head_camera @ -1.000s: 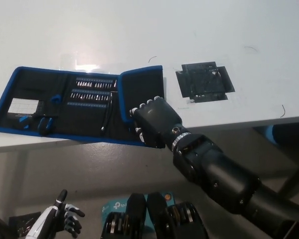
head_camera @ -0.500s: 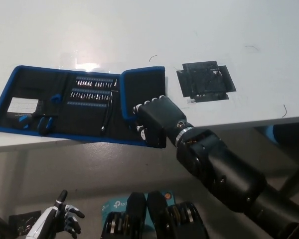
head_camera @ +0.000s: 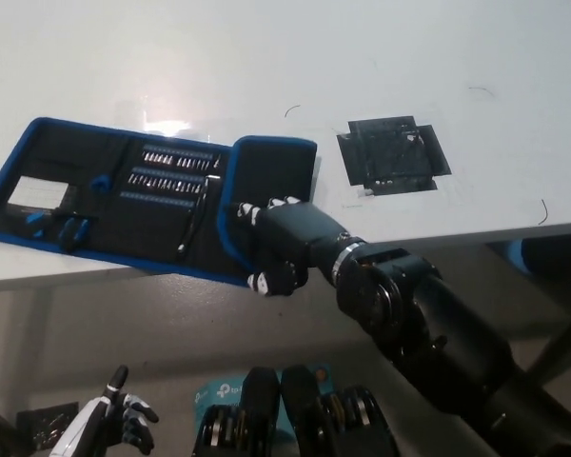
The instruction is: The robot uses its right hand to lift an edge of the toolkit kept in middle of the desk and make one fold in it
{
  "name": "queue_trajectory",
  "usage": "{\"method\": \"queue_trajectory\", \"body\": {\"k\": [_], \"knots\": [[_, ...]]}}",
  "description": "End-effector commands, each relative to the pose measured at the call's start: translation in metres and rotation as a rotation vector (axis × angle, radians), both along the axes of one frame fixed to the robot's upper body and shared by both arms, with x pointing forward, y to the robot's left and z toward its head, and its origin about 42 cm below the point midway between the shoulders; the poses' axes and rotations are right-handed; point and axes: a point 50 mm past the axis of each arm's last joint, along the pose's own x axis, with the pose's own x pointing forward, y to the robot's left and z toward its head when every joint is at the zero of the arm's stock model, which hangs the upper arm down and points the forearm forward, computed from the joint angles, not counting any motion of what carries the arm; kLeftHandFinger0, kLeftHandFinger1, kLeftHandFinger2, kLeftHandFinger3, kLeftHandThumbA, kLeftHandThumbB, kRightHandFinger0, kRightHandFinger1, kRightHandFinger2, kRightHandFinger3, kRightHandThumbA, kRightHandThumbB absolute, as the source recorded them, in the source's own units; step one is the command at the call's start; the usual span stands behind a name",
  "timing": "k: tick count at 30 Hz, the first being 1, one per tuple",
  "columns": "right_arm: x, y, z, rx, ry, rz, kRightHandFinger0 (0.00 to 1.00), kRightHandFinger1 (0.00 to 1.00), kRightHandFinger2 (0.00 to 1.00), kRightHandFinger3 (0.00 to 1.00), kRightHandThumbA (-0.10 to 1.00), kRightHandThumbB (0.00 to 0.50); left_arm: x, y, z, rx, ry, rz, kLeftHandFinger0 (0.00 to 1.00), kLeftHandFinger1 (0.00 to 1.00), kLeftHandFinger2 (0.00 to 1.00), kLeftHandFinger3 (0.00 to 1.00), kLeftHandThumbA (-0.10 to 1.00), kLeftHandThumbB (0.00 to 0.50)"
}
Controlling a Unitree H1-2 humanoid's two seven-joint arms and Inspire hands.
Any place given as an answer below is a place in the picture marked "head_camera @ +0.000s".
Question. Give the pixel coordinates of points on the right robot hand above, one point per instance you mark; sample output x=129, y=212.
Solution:
x=285, y=238

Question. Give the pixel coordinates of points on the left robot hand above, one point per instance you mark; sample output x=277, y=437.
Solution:
x=88, y=423

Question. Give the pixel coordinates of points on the black toolkit case blue trim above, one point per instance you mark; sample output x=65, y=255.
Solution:
x=162, y=228

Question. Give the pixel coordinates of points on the black floor plate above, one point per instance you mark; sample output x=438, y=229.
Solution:
x=45, y=423

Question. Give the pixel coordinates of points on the teal tp-link box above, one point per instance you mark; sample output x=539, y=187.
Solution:
x=219, y=395

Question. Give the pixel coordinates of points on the black tape square patch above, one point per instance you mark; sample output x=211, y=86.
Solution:
x=392, y=152

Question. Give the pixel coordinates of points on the blue black small tool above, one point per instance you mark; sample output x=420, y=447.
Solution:
x=73, y=232

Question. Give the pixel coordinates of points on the blue curved pry pick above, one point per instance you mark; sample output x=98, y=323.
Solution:
x=100, y=183

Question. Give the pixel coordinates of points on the blue object under table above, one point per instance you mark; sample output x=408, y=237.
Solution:
x=516, y=254

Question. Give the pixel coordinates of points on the white grid card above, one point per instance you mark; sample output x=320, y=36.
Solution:
x=38, y=191

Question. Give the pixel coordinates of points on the black table leg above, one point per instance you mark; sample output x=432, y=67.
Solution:
x=568, y=338

